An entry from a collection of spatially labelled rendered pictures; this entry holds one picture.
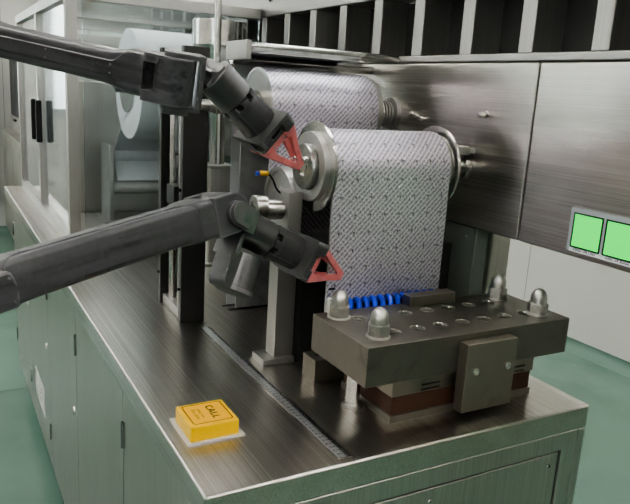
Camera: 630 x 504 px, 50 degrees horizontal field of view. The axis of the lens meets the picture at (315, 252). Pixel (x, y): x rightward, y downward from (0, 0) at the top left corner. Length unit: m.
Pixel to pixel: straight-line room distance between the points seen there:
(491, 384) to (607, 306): 3.03
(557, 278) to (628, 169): 3.25
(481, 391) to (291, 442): 0.31
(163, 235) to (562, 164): 0.63
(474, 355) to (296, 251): 0.31
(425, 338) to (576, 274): 3.24
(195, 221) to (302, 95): 0.47
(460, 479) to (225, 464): 0.36
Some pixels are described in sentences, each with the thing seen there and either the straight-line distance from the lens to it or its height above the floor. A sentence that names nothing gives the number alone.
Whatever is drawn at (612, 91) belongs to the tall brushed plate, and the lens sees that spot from 1.11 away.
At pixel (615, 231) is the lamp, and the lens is 1.09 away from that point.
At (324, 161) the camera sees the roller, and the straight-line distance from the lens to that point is 1.09.
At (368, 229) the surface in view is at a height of 1.15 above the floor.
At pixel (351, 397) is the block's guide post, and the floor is 0.92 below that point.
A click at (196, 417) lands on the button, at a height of 0.92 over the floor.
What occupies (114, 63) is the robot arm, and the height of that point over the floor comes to 1.39.
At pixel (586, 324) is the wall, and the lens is 4.22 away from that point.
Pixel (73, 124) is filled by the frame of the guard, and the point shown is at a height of 1.25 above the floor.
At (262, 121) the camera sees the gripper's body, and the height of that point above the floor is 1.32.
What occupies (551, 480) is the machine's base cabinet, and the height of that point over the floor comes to 0.77.
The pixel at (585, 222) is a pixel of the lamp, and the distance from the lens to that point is 1.13.
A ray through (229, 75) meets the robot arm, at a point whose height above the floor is 1.39.
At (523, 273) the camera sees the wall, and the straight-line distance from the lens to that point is 4.50.
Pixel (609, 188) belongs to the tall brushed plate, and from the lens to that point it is 1.11.
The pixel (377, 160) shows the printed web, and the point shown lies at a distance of 1.13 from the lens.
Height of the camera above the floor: 1.37
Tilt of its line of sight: 13 degrees down
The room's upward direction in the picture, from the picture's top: 3 degrees clockwise
